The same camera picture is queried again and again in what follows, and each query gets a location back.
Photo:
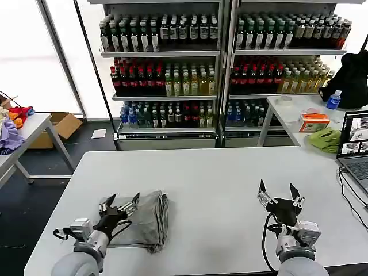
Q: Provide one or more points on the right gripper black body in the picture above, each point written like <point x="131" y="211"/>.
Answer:
<point x="284" y="211"/>

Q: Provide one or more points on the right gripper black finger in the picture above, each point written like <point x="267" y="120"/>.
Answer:
<point x="264" y="195"/>
<point x="297" y="199"/>

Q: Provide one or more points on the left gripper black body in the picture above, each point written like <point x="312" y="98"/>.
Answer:
<point x="110" y="218"/>

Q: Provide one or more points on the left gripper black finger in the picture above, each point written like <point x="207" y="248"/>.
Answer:
<point x="130" y="206"/>
<point x="107" y="202"/>

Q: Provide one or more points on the grey shirt with colourful print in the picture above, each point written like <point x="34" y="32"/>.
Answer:
<point x="143" y="218"/>

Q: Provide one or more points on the green cloth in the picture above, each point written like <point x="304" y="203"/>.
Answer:
<point x="326" y="141"/>

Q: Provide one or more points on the white sheet of paper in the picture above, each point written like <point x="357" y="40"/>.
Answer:
<point x="99" y="134"/>

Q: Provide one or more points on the orange tissue box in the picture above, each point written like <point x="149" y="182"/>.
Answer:
<point x="314" y="122"/>

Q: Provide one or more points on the grey laptop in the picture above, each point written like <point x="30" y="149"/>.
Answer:
<point x="355" y="143"/>

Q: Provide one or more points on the white desk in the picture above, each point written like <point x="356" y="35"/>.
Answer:
<point x="293" y="115"/>

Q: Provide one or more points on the brown cardboard box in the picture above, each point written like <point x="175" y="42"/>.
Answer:
<point x="64" y="122"/>

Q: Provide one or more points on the small white side table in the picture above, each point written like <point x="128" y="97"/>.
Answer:
<point x="37" y="123"/>

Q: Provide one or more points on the blue water bottle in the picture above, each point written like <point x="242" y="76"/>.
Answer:
<point x="333" y="100"/>

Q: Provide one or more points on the purple cloth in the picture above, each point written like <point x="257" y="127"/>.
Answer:
<point x="10" y="135"/>

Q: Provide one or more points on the red and orange cloth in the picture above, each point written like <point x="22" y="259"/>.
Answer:
<point x="21" y="115"/>

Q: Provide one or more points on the black bag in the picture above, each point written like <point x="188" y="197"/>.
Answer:
<point x="349" y="83"/>

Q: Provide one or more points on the thin black pole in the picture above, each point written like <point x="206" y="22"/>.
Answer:
<point x="95" y="72"/>

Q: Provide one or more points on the shelf unit with bottles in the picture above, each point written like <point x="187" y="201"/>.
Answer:
<point x="287" y="66"/>
<point x="164" y="72"/>

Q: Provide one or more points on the grey window frame post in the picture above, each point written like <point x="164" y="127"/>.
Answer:
<point x="61" y="60"/>

